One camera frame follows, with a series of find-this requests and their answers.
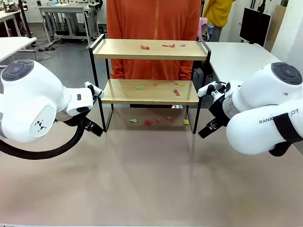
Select white desk with dark underside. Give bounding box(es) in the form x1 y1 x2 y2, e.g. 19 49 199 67
0 9 24 37

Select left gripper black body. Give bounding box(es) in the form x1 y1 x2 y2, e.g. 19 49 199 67
56 107 93 126

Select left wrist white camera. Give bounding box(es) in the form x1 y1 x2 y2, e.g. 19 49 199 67
84 81 105 100

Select person in orange jacket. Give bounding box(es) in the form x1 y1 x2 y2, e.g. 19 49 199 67
106 0 202 81

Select white side table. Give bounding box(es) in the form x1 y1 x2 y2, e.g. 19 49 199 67
0 36 38 62

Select black strap on right arm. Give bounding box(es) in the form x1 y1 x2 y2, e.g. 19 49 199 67
273 113 303 144

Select dark grey bag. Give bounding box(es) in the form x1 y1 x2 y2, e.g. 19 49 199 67
193 67 205 84

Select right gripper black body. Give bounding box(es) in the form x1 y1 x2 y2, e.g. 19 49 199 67
207 94 232 127

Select white metal frame desk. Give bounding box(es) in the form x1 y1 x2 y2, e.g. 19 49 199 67
38 5 97 47

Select person in yellow shirt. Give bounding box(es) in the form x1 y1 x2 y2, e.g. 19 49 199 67
202 0 236 42

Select wooden shelf with black frame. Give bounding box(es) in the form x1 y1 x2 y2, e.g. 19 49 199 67
88 34 212 135

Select brown cardboard sheet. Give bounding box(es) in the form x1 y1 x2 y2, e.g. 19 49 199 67
269 5 287 49

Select black monitor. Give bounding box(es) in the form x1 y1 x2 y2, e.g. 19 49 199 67
239 7 271 47

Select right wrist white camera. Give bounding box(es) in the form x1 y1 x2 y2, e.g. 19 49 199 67
198 81 225 100

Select wrist white camera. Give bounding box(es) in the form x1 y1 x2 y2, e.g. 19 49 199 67
84 81 105 100
198 81 225 100

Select black pole stand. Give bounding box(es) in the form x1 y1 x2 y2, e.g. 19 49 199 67
18 0 33 39

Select pink cloth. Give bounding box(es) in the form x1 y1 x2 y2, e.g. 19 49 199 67
199 17 209 36

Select large white table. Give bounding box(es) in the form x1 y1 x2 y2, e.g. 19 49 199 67
204 41 284 83

